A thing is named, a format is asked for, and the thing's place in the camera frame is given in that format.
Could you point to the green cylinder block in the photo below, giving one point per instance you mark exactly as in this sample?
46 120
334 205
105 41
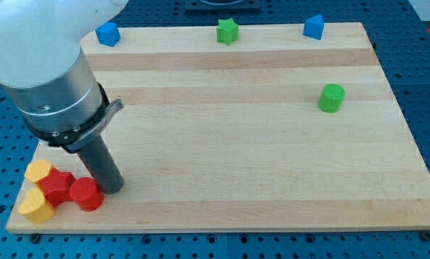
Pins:
331 98

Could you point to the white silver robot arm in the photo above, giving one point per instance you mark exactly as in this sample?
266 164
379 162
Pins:
42 66

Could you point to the wooden board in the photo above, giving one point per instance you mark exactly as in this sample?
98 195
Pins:
229 138

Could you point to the green star block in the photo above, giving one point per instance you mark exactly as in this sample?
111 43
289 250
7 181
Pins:
227 31

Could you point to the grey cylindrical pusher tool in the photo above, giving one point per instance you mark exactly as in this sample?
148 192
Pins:
101 165

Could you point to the blue pentagon block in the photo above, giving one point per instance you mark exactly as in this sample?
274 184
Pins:
108 34

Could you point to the red cylinder block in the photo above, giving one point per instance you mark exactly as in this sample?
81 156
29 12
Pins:
86 194

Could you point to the blue triangle block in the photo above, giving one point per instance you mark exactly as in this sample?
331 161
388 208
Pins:
314 26

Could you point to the black clamp with metal lever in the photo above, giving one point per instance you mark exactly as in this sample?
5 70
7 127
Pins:
88 126

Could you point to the red star block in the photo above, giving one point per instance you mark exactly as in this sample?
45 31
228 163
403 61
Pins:
56 187

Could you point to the yellow hexagon block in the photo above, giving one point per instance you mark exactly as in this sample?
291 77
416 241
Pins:
38 170

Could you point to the yellow heart block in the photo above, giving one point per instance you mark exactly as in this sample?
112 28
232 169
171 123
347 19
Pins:
35 207

